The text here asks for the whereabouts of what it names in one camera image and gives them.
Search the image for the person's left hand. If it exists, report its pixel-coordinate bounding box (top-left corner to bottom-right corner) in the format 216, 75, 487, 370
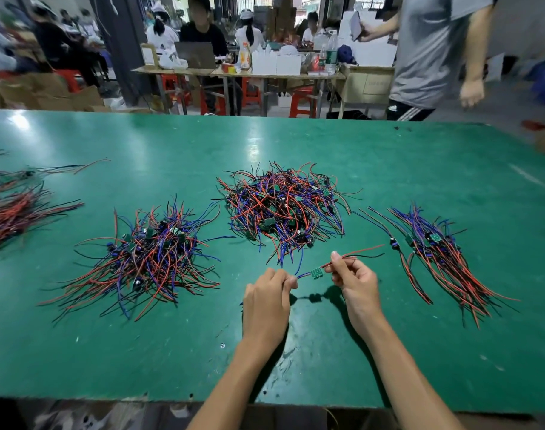
242, 268, 299, 360

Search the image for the stack of white boxes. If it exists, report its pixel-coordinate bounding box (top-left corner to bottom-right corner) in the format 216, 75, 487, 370
338, 8, 399, 68

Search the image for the long wooden work table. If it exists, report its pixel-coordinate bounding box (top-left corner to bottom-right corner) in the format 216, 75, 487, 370
132, 65, 345, 118

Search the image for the person's right hand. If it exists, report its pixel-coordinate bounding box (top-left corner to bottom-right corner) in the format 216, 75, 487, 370
329, 250, 387, 342

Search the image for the red plastic stool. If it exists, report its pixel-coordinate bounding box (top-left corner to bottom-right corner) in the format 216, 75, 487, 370
160, 74, 191, 111
55, 69, 84, 93
289, 87, 319, 119
241, 78, 263, 108

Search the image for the dark pillar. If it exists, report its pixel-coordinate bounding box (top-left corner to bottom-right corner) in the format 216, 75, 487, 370
89, 0, 157, 106

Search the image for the cream cabinet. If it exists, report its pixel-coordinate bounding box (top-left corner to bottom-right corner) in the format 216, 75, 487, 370
338, 65, 397, 119

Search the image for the person's right forearm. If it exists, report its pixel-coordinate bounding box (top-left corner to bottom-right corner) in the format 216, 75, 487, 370
357, 322, 466, 430

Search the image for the grey laptop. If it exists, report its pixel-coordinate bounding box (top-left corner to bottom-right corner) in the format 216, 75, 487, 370
175, 42, 218, 70

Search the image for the row of white containers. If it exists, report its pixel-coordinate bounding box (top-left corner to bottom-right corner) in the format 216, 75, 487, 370
252, 47, 303, 77

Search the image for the small bunch of set-aside wires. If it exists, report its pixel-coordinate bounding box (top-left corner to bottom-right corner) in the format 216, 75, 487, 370
389, 205, 521, 330

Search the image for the person's left forearm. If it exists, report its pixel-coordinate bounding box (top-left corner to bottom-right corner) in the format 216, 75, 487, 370
187, 346, 278, 430

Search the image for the pile of wires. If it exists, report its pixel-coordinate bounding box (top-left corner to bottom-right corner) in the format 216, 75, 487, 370
216, 162, 352, 265

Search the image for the row of cardboard boxes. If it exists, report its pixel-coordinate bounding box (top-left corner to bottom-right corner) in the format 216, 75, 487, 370
0, 73, 105, 113

